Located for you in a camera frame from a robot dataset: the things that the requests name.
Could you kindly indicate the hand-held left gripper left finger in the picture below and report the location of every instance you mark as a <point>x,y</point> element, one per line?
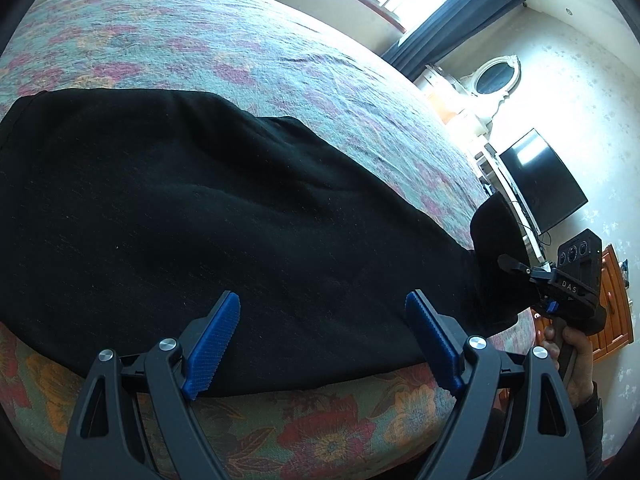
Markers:
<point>212,347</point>

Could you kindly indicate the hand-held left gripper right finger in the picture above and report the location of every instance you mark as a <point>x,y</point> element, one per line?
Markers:
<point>432,340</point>

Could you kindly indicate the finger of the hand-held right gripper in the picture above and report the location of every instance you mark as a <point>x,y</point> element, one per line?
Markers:
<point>515,265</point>

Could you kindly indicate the black pants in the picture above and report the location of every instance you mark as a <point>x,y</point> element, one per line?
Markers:
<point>200,235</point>

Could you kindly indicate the person's right forearm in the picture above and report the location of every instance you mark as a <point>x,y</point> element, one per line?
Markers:
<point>592,425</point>

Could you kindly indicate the person's right hand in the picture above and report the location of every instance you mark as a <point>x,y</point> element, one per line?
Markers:
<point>582,365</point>

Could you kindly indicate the brown wooden cabinet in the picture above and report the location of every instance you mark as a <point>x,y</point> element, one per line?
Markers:
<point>612,305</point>

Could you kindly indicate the white television stand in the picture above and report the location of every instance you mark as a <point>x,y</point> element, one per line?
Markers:
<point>520,220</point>

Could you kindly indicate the black flat television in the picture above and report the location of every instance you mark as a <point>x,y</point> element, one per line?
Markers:
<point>542,182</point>

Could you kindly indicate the white dressing table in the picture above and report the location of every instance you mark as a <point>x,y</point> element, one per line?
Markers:
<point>450,95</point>

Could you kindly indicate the white oval vanity mirror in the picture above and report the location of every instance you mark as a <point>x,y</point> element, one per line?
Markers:
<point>495,76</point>

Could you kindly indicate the dark blue curtain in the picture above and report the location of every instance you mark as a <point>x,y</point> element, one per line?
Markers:
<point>450,15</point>

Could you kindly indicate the floral bedspread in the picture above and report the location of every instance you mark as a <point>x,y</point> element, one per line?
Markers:
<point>310,60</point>

